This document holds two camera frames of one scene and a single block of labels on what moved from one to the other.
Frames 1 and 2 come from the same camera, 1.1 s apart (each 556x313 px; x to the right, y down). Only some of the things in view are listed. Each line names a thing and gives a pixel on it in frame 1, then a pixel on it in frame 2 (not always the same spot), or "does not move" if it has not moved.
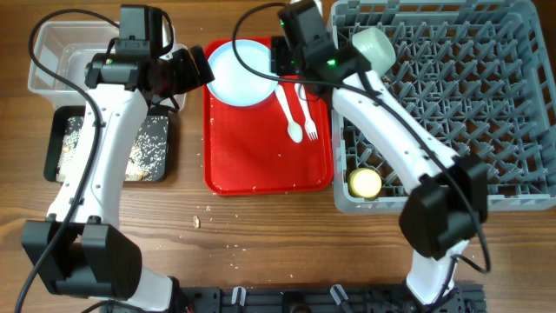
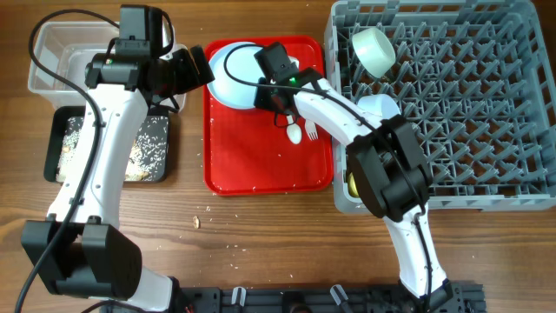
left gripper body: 181,74 does not move
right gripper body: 279,66 → 268,98
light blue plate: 235,85 does not move
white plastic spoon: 294,129 does not move
